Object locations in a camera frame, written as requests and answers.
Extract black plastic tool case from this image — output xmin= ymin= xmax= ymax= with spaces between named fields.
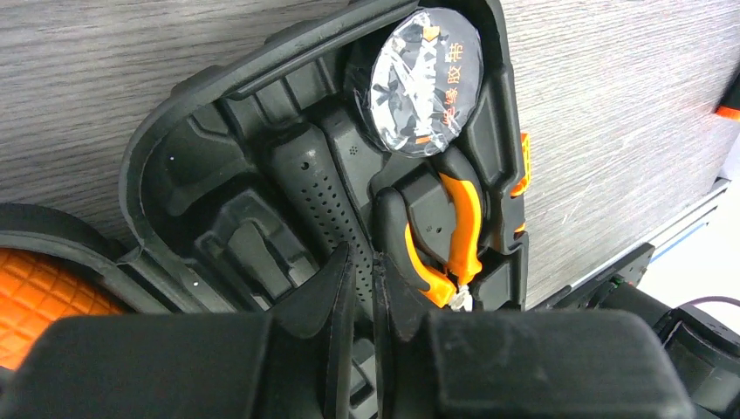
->
xmin=0 ymin=0 xmax=531 ymax=419

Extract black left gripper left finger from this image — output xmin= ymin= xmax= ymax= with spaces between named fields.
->
xmin=1 ymin=244 xmax=354 ymax=418

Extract small round tape measure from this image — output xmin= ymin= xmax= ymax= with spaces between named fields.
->
xmin=345 ymin=7 xmax=484 ymax=158

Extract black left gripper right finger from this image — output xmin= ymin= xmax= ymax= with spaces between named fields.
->
xmin=373 ymin=254 xmax=696 ymax=418

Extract black handled hammer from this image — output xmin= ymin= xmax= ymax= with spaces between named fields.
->
xmin=265 ymin=123 xmax=373 ymax=319

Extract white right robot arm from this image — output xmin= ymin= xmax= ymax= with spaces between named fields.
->
xmin=373 ymin=245 xmax=739 ymax=418

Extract orange handled pliers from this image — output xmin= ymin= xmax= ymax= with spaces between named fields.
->
xmin=373 ymin=146 xmax=483 ymax=312

